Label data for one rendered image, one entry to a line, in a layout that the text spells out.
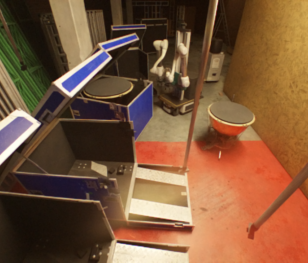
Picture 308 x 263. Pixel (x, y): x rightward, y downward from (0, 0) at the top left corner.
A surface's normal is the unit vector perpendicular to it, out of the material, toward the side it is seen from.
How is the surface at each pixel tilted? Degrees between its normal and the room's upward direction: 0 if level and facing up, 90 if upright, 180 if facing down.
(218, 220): 0
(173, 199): 2
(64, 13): 90
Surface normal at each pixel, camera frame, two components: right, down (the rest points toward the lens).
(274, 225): 0.00, -0.79
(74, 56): 0.01, 0.62
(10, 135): 0.72, -0.51
